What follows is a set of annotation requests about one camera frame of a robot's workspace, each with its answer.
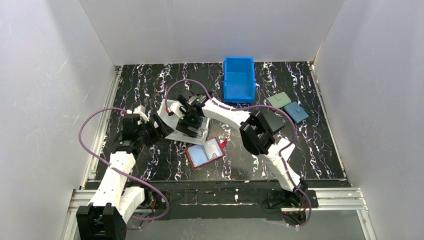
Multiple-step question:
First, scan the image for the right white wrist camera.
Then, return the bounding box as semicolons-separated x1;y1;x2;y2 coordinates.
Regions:
166;101;185;119

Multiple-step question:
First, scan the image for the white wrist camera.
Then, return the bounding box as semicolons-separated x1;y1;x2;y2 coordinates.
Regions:
126;105;150;123
166;101;185;119

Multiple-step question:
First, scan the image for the black notebook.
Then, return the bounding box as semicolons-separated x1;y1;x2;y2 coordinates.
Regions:
264;111;285;134

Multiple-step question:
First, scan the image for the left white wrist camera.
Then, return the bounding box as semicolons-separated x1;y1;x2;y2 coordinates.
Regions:
126;105;150;123

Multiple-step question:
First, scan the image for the green card holder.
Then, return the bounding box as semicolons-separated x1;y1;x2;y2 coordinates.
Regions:
266;92;292;109

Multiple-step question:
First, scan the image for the aluminium frame rail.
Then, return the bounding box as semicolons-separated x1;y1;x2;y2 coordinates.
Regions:
61;187;377;240

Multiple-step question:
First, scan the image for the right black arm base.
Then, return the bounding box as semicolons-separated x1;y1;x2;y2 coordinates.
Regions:
262;190;320;227

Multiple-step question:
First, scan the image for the red card holder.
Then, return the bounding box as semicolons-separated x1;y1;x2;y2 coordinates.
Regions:
185;137;228;169

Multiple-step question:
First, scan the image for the blue card holder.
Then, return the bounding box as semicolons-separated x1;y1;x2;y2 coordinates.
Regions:
283;102;309;124

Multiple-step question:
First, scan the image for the purple cable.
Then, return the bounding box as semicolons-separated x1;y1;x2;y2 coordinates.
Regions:
164;78;313;229
78;107;170;231

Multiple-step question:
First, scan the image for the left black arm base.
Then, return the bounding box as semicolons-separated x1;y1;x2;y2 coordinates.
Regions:
134;189;170;215

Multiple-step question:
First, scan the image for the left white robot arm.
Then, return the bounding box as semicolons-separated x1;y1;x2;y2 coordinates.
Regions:
76;110;174;240

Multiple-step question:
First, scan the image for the blue plastic bin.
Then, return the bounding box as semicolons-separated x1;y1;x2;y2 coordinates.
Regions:
223;56;256;104

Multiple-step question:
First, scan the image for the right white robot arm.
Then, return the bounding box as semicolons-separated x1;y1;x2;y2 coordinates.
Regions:
167;90;307;197

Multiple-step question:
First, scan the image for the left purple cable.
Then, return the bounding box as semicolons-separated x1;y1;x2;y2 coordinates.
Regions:
78;107;170;231

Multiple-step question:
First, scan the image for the white divided tray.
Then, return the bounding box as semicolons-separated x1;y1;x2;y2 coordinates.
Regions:
156;99;211;147

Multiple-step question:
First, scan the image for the white card holder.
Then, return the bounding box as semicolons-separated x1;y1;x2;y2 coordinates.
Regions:
278;138;296;160

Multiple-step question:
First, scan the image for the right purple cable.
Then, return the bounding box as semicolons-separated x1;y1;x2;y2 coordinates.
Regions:
164;78;313;229

